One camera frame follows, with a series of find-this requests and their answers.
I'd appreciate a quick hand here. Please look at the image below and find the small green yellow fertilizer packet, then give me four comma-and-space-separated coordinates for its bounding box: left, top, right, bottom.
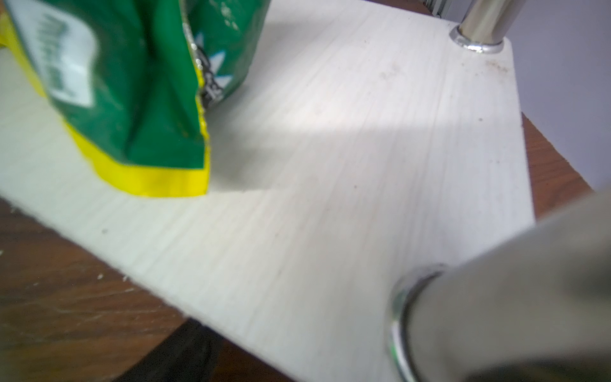
1, 0, 270, 197

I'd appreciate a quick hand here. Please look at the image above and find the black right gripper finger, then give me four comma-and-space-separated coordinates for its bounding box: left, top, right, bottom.
116, 318, 223, 382

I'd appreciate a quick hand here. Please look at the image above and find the white two-tier shelf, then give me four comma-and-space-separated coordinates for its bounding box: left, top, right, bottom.
0, 0, 611, 382

